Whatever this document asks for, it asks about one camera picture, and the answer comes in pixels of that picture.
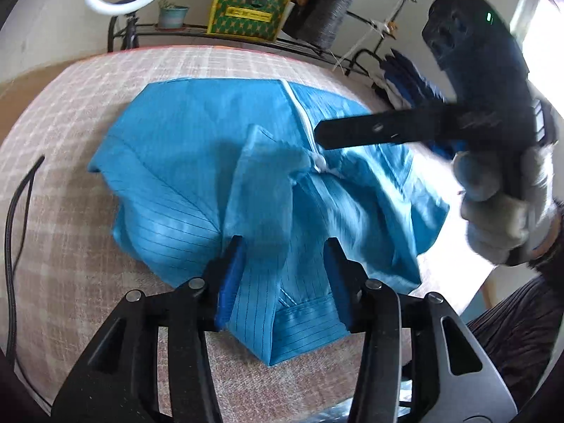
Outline person's right forearm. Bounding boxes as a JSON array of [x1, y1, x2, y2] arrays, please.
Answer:
[[524, 203, 564, 283]]

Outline person's striped trousers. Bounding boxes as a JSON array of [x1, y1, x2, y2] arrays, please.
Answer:
[[467, 273, 564, 406]]

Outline window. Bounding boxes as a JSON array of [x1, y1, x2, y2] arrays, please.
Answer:
[[511, 0, 564, 106]]

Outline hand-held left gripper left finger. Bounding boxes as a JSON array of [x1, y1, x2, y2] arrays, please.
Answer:
[[50, 235, 246, 423]]

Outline blue striped work coat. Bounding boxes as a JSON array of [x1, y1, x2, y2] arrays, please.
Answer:
[[87, 77, 450, 366]]

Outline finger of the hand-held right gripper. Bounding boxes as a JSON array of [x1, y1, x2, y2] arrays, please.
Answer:
[[314, 106, 450, 151]]

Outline folded navy puffer jacket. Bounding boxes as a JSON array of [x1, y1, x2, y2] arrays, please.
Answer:
[[374, 48, 468, 159]]

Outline white ring light with stand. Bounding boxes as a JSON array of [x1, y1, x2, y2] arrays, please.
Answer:
[[81, 0, 181, 51]]

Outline thin white lamp cable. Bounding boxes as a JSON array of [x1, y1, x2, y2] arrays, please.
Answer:
[[332, 0, 406, 71]]

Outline black metal clothes rack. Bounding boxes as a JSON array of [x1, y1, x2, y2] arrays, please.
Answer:
[[108, 0, 424, 75]]

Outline pink checked blanket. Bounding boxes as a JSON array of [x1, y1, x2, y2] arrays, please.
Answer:
[[0, 46, 516, 423]]

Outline yellow green patterned box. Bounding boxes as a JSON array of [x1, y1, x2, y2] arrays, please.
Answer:
[[206, 0, 292, 44]]

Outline small potted plant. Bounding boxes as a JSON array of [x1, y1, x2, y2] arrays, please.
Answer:
[[156, 0, 191, 31]]

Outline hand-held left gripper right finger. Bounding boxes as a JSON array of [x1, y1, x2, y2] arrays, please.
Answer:
[[324, 237, 518, 423]]

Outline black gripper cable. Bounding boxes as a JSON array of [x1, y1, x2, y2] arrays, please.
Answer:
[[4, 154, 54, 410]]

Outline person's right hand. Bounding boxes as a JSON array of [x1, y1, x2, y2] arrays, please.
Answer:
[[454, 143, 558, 267]]

